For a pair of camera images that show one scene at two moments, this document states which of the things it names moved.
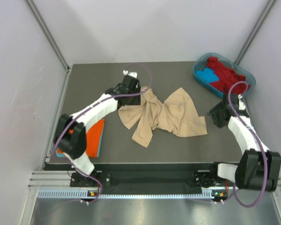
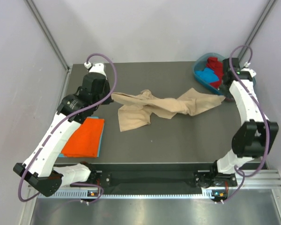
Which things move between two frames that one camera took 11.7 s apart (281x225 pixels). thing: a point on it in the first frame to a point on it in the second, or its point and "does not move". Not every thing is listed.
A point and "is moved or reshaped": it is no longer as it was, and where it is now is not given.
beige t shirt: x=178 y=114 is moved or reshaped
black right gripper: x=213 y=112 to x=225 y=93
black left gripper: x=136 y=101 to x=107 y=87
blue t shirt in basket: x=208 y=75 does not move
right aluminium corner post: x=255 y=31 does not move
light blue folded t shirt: x=62 y=155 does not move
